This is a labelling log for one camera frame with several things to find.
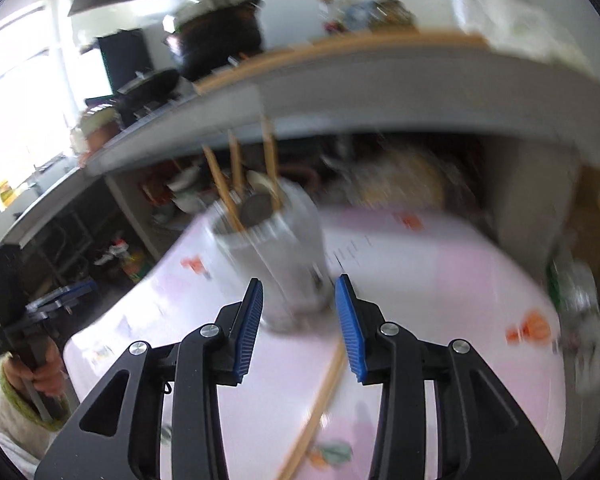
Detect translucent white plastic bag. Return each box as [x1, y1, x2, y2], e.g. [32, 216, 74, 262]
[206, 179, 331, 328]

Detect grey kitchen counter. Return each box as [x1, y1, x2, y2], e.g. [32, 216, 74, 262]
[0, 34, 597, 252]

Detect black wok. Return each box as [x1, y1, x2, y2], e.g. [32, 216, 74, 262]
[114, 68, 182, 112]

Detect white bowl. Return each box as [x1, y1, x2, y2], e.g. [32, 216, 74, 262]
[172, 167, 207, 214]

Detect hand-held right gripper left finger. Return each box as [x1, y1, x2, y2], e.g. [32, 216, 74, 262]
[35, 278, 265, 480]

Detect long wooden cutting board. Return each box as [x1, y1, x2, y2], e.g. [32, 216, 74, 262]
[194, 30, 487, 97]

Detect black pot with steel lid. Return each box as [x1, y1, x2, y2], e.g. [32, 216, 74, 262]
[162, 0, 267, 84]

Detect crumpled plastic bags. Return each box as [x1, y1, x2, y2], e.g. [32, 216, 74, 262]
[549, 244, 600, 397]

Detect copper pot with lid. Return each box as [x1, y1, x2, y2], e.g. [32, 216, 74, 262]
[72, 104, 124, 167]

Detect reddish plastic basin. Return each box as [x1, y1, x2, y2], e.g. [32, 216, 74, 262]
[279, 162, 322, 192]

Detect pink checked balloon tablecloth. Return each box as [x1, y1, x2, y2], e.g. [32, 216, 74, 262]
[62, 207, 567, 480]

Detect bright kitchen window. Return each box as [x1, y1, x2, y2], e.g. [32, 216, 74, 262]
[0, 2, 82, 212]

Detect black stove panel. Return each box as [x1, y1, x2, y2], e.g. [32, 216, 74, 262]
[95, 28, 156, 99]

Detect person's left hand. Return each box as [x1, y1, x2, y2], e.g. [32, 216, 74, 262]
[2, 339, 67, 409]

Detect yellow filled plastic bag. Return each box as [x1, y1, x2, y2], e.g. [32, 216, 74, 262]
[349, 154, 452, 212]

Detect metal perforated utensil holder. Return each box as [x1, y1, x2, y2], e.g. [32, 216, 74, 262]
[260, 270, 332, 334]

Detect concrete counter support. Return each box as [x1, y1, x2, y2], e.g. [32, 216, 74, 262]
[484, 134, 582, 262]

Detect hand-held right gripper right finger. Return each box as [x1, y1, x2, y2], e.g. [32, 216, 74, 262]
[335, 274, 562, 480]

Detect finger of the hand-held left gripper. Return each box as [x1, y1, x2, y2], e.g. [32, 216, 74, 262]
[27, 280, 99, 324]

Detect large clear plastic bag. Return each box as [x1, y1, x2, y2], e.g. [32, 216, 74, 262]
[489, 4, 592, 67]

